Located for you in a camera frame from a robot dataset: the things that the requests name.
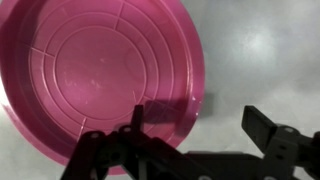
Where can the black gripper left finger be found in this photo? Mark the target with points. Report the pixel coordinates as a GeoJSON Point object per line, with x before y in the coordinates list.
{"type": "Point", "coordinates": [140, 150]}

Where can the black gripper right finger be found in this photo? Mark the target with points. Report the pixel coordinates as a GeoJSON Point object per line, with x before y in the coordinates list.
{"type": "Point", "coordinates": [263, 133]}

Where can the pink plastic plate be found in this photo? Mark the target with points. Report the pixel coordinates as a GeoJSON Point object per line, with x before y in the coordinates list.
{"type": "Point", "coordinates": [100, 66]}

